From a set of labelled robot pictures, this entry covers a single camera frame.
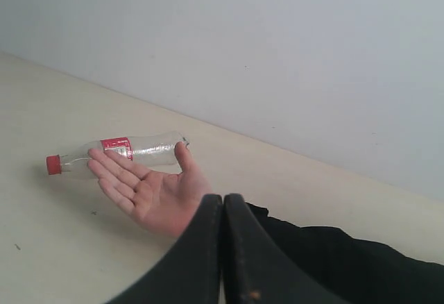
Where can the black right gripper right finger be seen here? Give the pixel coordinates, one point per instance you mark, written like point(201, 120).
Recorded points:
point(254, 269)

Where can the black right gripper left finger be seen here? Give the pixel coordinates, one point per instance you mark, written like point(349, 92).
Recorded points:
point(190, 271)

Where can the black sleeved forearm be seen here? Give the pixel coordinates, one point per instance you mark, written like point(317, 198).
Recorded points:
point(357, 270)

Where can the open bare human hand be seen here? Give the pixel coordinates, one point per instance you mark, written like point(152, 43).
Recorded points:
point(162, 203)

